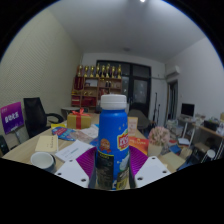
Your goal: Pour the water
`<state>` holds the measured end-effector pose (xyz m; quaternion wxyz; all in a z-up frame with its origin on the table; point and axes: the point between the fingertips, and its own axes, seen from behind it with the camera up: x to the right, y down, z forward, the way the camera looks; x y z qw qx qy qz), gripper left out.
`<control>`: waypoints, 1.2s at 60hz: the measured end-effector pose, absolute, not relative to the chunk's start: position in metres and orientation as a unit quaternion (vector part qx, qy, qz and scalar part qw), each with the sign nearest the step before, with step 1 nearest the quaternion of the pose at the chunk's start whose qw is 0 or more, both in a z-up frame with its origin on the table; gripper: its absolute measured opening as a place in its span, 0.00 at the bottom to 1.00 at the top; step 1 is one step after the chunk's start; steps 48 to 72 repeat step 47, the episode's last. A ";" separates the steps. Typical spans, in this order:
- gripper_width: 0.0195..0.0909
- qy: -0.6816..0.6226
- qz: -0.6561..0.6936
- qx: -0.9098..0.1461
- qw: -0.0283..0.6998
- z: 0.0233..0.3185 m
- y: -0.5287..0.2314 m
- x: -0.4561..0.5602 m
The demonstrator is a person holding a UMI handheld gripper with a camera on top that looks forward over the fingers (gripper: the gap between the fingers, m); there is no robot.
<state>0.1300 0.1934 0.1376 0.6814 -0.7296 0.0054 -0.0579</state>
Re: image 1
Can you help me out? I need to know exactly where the cluttered wooden side desk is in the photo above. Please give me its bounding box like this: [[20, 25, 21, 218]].
[[178, 113, 224, 161]]

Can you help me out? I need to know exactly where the small orange white carton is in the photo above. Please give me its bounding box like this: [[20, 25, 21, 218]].
[[127, 116, 139, 136]]

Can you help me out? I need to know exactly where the blue drink bottle white cap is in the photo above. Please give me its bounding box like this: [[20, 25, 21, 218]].
[[94, 94, 131, 191]]

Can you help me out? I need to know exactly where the purple sign board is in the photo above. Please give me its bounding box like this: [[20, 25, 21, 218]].
[[0, 101, 25, 135]]

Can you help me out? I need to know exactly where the black computer monitor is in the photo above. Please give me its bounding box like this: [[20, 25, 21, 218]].
[[180, 102, 196, 118]]

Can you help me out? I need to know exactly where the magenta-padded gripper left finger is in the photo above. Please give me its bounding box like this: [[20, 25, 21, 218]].
[[54, 146, 98, 189]]

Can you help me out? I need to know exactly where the pink flower pot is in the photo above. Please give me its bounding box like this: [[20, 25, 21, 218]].
[[147, 125, 171, 158]]

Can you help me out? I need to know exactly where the orange book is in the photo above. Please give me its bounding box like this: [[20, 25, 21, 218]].
[[128, 135, 150, 157]]

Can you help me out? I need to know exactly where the black cup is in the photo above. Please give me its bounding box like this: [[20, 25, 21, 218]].
[[30, 151, 58, 174]]

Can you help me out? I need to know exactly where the white printed paper sheet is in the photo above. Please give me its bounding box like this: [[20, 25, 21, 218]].
[[54, 139, 95, 163]]

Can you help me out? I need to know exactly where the beige notepad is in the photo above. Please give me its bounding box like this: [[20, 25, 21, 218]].
[[34, 134, 60, 154]]

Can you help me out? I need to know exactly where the grey padded chair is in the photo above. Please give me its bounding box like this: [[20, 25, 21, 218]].
[[128, 109, 152, 131]]

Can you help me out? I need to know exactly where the yellow gift box red ribbon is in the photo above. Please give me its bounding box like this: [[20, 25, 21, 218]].
[[66, 108, 92, 130]]

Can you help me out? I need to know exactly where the black office chair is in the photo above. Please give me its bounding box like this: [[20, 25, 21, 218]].
[[23, 96, 65, 139]]

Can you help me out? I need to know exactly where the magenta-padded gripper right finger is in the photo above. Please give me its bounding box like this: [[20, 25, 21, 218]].
[[128, 145, 172, 189]]

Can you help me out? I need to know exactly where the colourful blue book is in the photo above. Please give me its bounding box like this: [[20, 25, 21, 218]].
[[51, 125, 78, 142]]

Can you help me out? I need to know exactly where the wooden shelf unit with trophies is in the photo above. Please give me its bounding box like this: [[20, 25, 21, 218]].
[[70, 63, 124, 109]]

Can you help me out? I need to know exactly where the black tripod stand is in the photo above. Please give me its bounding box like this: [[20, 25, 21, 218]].
[[152, 92, 162, 127]]

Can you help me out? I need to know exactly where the white wall air conditioner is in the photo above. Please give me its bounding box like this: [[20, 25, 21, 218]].
[[164, 64, 181, 78]]

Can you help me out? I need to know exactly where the white round stool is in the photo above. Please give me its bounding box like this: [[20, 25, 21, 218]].
[[201, 148, 217, 164]]

